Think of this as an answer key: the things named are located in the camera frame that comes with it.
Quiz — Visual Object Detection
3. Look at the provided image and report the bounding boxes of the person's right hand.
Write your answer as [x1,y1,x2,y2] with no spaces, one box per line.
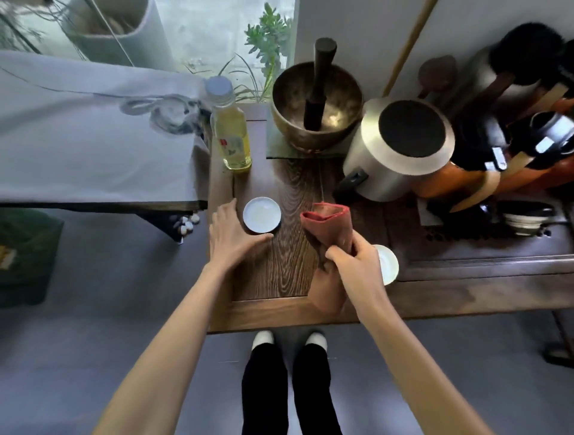
[325,231,392,323]

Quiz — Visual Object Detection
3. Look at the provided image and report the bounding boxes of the person's left hand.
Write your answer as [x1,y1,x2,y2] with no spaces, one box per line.
[207,198,275,275]

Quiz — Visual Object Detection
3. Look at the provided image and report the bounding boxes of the white saucer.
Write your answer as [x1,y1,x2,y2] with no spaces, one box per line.
[242,197,282,234]
[372,244,400,286]

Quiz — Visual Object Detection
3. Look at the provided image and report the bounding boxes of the reddish brown cloth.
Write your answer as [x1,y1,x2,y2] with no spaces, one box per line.
[299,202,355,314]

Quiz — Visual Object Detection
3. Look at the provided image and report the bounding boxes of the person's left forearm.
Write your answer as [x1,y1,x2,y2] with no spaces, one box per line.
[91,263,234,435]

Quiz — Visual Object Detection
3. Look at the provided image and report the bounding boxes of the person's right forearm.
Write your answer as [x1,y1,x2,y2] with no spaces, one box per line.
[356,298,492,435]

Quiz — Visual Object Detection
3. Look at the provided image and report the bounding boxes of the cluster of white pebbles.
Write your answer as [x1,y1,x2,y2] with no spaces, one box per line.
[172,214,201,238]

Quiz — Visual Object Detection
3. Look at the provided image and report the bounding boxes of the dark wooden side table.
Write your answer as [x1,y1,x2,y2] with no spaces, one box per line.
[207,103,574,335]

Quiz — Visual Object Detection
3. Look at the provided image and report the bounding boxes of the low dark wooden bench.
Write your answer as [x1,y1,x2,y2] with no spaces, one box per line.
[0,200,209,245]

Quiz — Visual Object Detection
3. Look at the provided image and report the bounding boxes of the white right shoe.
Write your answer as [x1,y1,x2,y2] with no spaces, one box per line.
[305,331,329,353]

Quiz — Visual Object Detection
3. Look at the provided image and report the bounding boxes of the bottle of yellow liquid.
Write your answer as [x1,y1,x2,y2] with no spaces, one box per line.
[204,75,253,173]

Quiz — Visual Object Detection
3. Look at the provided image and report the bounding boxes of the dark green square mat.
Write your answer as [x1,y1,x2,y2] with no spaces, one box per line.
[265,118,355,160]

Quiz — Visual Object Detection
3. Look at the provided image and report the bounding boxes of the silver canister with black lid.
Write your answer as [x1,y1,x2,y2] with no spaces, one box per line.
[332,96,456,203]

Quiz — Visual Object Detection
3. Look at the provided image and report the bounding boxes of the small black teapot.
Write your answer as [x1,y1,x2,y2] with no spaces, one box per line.
[426,199,492,229]

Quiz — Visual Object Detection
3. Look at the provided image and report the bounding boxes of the orange jug with black lid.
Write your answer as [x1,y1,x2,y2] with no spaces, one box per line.
[410,114,510,214]
[493,111,574,189]
[529,51,574,113]

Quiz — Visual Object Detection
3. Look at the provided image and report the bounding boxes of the black trousers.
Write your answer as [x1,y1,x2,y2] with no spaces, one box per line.
[241,342,343,435]

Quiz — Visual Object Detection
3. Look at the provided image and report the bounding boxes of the long-bladed grass plant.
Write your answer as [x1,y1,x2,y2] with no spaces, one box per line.
[184,53,270,104]

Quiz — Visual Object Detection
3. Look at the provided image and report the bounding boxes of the brass singing bowl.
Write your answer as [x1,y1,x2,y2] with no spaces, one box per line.
[270,62,364,153]

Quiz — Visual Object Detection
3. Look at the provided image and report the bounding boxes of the white bowl with black lid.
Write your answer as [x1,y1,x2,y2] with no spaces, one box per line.
[497,200,557,237]

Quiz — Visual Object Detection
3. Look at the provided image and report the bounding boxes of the dark wooden mallet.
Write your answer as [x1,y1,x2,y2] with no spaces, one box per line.
[303,37,338,132]

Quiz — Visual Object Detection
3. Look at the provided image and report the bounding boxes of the grey ink-painted cloth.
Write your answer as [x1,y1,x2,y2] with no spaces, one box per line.
[0,50,214,205]

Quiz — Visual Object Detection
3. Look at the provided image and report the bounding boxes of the small green shrub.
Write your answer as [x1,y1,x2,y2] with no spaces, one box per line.
[244,2,292,90]

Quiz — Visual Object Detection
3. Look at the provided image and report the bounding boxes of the grey concrete planter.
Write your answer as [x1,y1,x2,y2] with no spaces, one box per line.
[60,0,173,71]

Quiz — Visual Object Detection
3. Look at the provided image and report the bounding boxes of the dried lotus pod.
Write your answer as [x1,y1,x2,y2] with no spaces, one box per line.
[417,55,458,99]

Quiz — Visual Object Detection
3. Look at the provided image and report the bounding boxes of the thin grey rod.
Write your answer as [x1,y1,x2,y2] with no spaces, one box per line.
[83,0,135,68]

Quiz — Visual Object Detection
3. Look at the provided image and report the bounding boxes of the long bamboo pole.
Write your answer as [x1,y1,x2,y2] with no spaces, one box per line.
[383,0,439,97]

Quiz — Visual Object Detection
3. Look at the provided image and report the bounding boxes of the silver jug with black lid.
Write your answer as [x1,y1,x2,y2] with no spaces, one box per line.
[448,22,566,122]

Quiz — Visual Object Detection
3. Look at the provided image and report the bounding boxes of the narrow-leaf green plant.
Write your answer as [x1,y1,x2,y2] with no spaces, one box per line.
[0,8,41,54]

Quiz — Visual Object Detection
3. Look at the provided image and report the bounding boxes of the dark table base frame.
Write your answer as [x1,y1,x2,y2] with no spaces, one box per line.
[542,309,574,370]

